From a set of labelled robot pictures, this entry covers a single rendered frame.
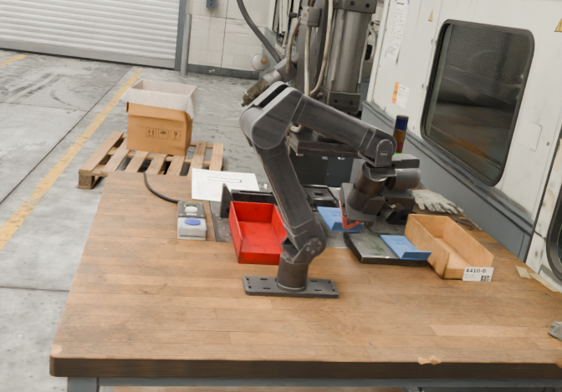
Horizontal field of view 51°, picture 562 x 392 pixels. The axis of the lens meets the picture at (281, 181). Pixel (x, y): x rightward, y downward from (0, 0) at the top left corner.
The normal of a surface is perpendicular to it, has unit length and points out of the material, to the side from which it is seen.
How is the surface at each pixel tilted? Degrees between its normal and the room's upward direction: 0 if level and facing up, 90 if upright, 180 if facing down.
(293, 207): 89
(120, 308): 0
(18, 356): 0
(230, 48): 90
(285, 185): 92
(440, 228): 90
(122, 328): 0
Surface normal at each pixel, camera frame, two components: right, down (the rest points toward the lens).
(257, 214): 0.18, 0.32
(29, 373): 0.13, -0.95
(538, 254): -0.98, -0.09
